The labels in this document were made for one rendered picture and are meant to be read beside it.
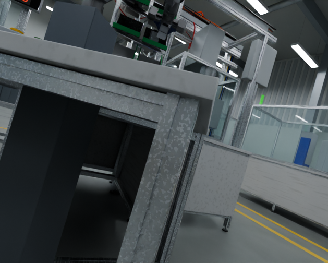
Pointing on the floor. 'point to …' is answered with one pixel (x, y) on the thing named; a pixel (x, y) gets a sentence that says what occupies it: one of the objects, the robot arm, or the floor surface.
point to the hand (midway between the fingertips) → (164, 27)
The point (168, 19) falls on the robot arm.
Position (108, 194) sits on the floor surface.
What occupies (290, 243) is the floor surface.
